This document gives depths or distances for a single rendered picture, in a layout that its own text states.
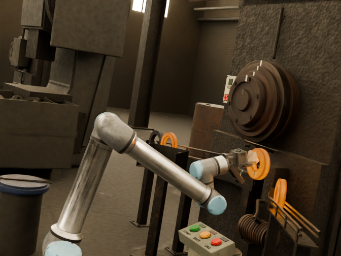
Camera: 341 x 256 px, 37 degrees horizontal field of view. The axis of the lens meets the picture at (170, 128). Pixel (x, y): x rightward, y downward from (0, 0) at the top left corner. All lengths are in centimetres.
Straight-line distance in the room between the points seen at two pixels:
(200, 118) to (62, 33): 186
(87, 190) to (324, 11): 155
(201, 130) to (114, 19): 160
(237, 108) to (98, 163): 100
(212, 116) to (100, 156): 360
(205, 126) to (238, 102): 292
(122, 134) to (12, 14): 1057
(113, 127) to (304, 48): 126
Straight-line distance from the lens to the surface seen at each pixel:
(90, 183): 225
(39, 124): 482
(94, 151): 222
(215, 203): 226
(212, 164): 237
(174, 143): 361
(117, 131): 208
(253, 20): 327
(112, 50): 529
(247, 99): 280
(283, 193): 244
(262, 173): 250
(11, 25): 1252
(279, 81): 277
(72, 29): 506
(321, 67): 279
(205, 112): 577
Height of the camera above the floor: 122
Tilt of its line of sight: 7 degrees down
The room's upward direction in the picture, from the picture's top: 9 degrees clockwise
